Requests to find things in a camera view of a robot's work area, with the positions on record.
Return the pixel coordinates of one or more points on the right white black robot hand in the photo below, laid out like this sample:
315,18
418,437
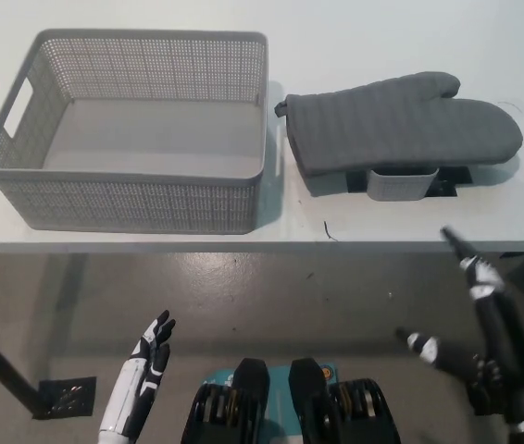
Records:
498,333

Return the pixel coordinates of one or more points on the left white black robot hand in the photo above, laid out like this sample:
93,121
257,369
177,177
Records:
137,379

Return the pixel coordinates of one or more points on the grey quilted oven glove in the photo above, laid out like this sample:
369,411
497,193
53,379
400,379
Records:
382,125

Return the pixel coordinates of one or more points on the small grey perforated container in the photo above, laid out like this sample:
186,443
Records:
398,187

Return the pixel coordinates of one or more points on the black table leg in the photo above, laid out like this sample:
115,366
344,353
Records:
3,363

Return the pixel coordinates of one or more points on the short black thread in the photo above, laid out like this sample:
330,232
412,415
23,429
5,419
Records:
328,232

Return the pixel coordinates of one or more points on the thin curved black thread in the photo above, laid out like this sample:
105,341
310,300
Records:
512,104

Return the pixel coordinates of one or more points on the large grey perforated basket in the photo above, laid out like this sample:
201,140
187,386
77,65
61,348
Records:
151,134

